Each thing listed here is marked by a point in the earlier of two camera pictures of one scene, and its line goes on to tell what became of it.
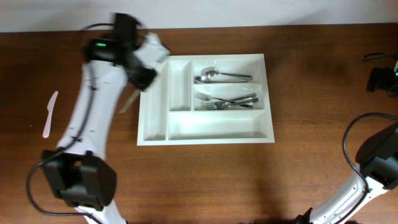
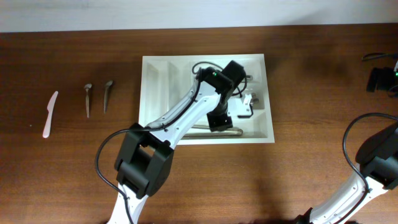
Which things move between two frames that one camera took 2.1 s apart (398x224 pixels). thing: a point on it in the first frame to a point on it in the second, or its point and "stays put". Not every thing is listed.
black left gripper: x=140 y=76 to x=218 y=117
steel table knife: x=135 y=94 to x=199 y=130
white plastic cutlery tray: x=207 y=99 stays put
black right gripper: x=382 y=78 stays put
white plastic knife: x=50 y=107 stays put
